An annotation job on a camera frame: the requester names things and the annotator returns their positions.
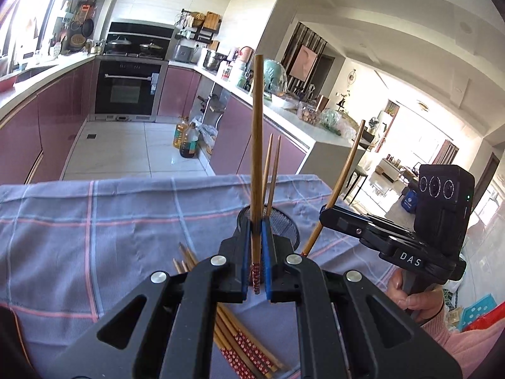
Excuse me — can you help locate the black camera box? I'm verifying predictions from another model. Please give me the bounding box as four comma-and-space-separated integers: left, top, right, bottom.
413, 164, 475, 259

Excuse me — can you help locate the pink sleeve forearm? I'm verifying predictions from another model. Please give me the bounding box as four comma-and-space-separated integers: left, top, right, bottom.
421, 310, 504, 378

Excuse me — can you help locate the black wall rack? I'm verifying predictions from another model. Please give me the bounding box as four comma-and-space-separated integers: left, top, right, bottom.
175, 9, 222, 45

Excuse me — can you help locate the pink bowl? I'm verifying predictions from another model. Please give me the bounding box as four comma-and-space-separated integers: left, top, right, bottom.
0, 73, 18, 93

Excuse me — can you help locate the person right hand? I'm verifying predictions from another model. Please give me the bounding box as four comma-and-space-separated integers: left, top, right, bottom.
386, 269, 444, 323

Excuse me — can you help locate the purple plaid tablecloth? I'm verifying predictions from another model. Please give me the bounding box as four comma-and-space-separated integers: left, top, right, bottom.
0, 173, 400, 379

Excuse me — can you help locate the black range hood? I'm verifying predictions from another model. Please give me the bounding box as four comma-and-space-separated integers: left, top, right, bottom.
104, 19, 179, 61

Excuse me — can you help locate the black built-in oven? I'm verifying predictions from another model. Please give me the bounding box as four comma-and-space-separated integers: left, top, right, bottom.
90, 56, 168, 122

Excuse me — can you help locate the teal round appliance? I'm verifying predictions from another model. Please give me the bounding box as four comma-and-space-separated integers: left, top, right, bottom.
263, 59, 288, 97

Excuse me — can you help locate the black mesh utensil cup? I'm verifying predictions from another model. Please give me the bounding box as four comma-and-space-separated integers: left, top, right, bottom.
234, 205, 300, 251

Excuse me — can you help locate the steel stock pot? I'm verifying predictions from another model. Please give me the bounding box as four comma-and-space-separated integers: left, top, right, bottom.
202, 50, 227, 72

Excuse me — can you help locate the dark oil bottle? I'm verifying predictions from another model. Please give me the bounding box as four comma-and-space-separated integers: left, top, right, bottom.
179, 122, 199, 158

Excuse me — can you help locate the cooking oil bottle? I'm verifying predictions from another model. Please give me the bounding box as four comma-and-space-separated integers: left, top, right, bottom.
173, 117, 188, 149

